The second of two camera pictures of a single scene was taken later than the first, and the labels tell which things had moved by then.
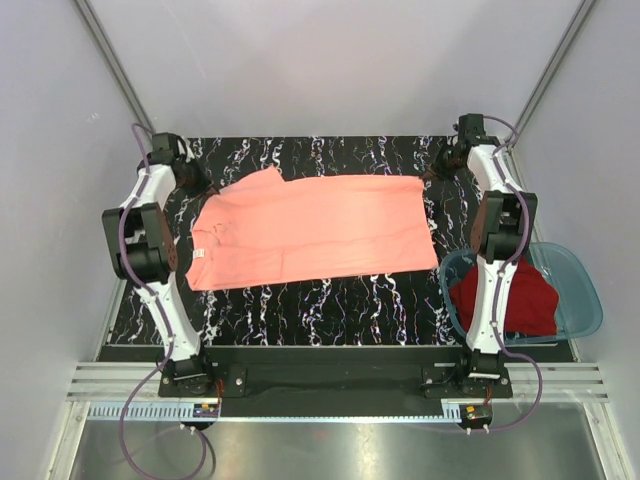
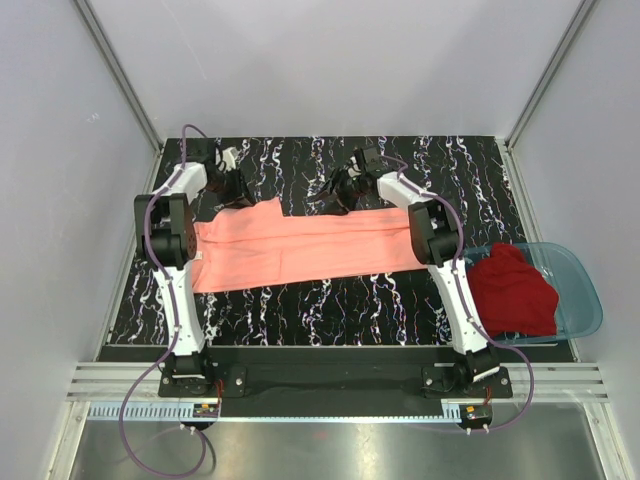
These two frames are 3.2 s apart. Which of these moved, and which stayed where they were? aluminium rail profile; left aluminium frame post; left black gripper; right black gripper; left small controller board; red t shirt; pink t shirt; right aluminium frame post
Moved: left black gripper; right black gripper; pink t shirt
Stayed: left small controller board; left aluminium frame post; red t shirt; right aluminium frame post; aluminium rail profile
